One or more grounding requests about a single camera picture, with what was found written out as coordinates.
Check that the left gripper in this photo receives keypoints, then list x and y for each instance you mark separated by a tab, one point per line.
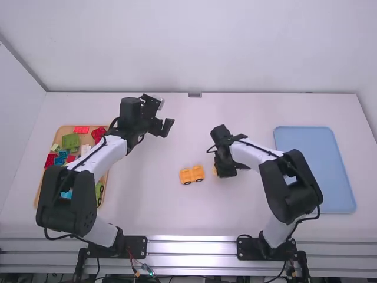
150	118

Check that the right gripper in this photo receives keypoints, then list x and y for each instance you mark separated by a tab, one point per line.
225	166

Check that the yellow toy car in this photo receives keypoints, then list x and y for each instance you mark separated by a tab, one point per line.
193	175

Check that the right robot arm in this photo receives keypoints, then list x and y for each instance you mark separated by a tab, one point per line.
282	177

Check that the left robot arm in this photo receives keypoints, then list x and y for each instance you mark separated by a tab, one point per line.
97	156

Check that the cream toy brick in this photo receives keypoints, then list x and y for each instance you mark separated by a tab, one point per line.
85	148

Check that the flat red toy brick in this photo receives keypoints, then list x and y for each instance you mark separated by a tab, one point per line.
81	129

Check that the blue mat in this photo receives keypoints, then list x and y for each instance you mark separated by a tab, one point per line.
315	168

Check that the silver rails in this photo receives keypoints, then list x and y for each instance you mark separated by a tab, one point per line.
188	250

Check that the green wheeled toy brick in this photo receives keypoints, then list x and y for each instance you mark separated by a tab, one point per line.
100	193

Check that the pile of toy bricks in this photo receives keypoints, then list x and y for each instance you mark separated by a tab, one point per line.
63	156

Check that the pale yellow toy brick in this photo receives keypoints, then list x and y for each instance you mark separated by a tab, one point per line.
55	148

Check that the light blue toy brick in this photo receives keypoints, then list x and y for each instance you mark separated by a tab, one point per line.
66	194

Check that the tan tray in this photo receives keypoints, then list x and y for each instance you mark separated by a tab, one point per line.
54	177

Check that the small circuit board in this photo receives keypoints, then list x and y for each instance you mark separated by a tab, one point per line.
148	270

